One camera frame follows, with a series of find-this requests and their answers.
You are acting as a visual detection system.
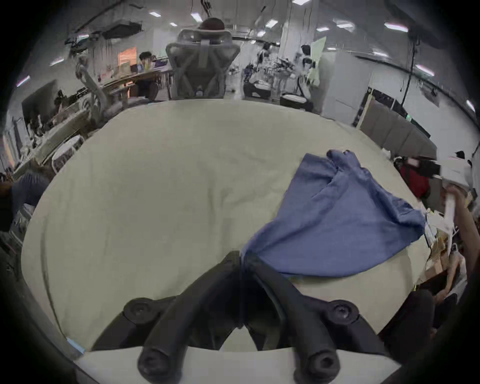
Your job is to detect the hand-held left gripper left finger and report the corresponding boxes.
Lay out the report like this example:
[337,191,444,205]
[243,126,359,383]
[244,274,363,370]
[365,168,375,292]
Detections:
[92,250,244,384]

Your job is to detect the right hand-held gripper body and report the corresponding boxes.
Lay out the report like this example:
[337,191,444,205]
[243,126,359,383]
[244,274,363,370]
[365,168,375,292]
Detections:
[439,155,474,231]

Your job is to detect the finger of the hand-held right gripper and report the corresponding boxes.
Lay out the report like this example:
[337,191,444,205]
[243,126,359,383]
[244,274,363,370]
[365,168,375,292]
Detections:
[413,159,442,178]

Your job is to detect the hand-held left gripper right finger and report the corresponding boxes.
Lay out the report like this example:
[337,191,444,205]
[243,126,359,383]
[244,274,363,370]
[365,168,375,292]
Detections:
[242,257,391,384]

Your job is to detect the blue shirt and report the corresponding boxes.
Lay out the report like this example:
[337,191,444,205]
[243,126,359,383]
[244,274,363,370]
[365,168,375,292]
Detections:
[242,149,427,279]

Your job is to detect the person's right forearm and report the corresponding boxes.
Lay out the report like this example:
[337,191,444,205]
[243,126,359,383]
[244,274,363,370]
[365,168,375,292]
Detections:
[455,202,480,267]

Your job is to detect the person's right hand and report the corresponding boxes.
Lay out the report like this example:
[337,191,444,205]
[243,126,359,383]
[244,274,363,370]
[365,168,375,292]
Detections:
[446,185,469,211]

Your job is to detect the bed with beige sheet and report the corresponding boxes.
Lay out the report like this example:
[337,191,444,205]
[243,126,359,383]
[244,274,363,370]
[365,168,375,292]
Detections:
[21,98,432,353]

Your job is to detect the person's legs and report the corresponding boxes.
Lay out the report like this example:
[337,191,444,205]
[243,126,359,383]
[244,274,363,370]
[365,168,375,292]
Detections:
[378,287,437,362]

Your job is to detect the white humanoid robot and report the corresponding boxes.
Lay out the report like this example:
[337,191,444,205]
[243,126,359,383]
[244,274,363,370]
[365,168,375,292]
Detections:
[243,42,276,99]
[279,44,320,111]

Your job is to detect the grey office chair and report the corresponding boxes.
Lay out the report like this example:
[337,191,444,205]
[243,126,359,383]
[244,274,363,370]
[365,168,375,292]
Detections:
[75,62,151,126]

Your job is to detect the long wooden desk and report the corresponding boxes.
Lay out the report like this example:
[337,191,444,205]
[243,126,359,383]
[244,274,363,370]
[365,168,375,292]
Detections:
[98,68,174,99]

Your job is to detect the white mesh office chair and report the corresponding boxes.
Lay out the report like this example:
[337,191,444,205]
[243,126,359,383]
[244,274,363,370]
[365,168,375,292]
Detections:
[165,28,241,100]

